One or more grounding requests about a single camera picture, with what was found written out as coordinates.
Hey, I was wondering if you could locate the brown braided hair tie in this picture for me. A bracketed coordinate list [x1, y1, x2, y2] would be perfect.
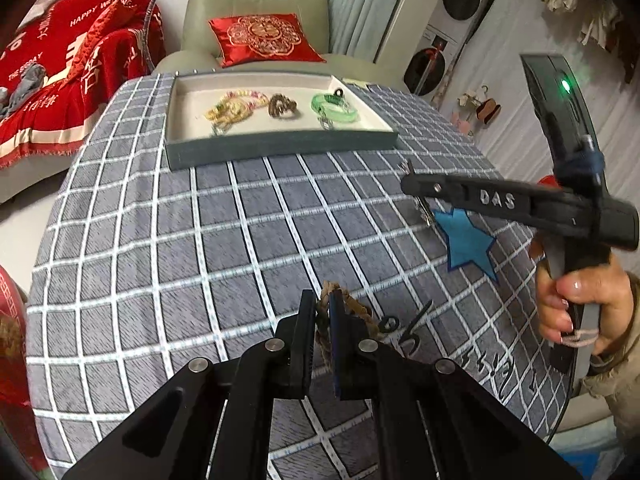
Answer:
[316, 280, 386, 366]

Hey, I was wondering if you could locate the green plastic bangle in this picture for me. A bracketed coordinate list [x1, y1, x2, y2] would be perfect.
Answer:
[310, 93, 359, 124]

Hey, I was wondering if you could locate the brown coil hair tie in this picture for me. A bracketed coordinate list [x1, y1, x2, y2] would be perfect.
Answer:
[267, 93, 298, 120]

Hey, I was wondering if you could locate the yellow cord bracelet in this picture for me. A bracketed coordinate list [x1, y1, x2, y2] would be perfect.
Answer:
[203, 96, 255, 129]

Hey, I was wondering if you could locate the pink yellow bead bracelet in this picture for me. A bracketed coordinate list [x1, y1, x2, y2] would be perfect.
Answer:
[224, 88, 270, 109]

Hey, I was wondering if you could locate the white jewelry tray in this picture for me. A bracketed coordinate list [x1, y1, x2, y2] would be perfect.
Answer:
[164, 72, 398, 170]

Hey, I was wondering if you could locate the person's right hand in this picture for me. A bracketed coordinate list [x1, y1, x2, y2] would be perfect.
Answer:
[532, 246, 634, 358]

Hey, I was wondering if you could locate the blue star sticker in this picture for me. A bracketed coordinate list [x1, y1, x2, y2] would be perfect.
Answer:
[434, 208, 498, 283]

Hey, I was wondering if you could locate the grey plaid tablecloth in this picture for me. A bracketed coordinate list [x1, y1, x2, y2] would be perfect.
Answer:
[26, 76, 567, 477]

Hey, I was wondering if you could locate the yellow star sticker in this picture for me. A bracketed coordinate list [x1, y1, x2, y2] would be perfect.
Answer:
[342, 78, 369, 90]

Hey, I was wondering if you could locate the red embroidered cushion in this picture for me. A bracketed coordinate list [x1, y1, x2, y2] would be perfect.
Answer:
[208, 13, 326, 68]

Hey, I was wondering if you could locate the green recliner armchair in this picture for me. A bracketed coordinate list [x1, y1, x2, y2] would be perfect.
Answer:
[154, 0, 407, 91]

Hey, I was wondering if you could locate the red wedding blanket sofa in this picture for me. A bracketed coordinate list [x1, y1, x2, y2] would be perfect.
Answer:
[1, 0, 166, 167]

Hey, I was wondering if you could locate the grey stuffed toy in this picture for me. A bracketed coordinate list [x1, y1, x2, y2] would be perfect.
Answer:
[0, 63, 47, 118]

